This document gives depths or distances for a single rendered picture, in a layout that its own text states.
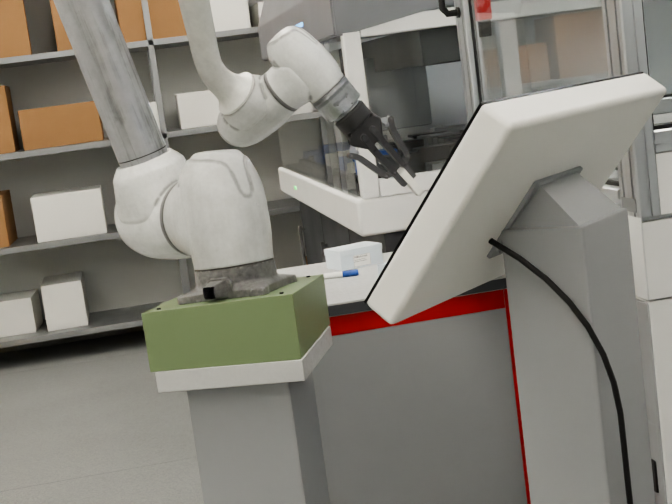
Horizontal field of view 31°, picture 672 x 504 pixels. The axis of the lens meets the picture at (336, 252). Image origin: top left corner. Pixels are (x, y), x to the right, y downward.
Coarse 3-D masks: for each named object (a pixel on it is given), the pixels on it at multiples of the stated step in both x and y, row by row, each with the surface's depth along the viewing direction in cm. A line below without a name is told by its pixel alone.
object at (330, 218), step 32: (288, 0) 413; (320, 0) 341; (352, 0) 327; (384, 0) 329; (416, 0) 330; (448, 0) 332; (320, 32) 350; (352, 32) 329; (384, 32) 330; (352, 64) 330; (288, 192) 490; (320, 192) 401; (384, 192) 336; (320, 224) 463; (352, 224) 347; (384, 224) 337; (320, 256) 476
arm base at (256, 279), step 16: (208, 272) 223; (224, 272) 222; (240, 272) 222; (256, 272) 223; (272, 272) 226; (208, 288) 221; (224, 288) 220; (240, 288) 221; (256, 288) 219; (272, 288) 224
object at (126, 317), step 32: (224, 32) 611; (256, 32) 613; (0, 64) 594; (32, 64) 640; (160, 96) 609; (160, 128) 611; (192, 128) 620; (0, 160) 600; (96, 320) 637; (128, 320) 625
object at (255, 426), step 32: (320, 352) 230; (160, 384) 221; (192, 384) 219; (224, 384) 218; (256, 384) 217; (288, 384) 221; (192, 416) 225; (224, 416) 224; (256, 416) 223; (288, 416) 221; (224, 448) 225; (256, 448) 224; (288, 448) 222; (320, 448) 240; (224, 480) 226; (256, 480) 225; (288, 480) 223; (320, 480) 237
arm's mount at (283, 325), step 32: (288, 288) 224; (320, 288) 237; (160, 320) 219; (192, 320) 218; (224, 320) 217; (256, 320) 216; (288, 320) 214; (320, 320) 234; (160, 352) 220; (192, 352) 219; (224, 352) 218; (256, 352) 216; (288, 352) 215
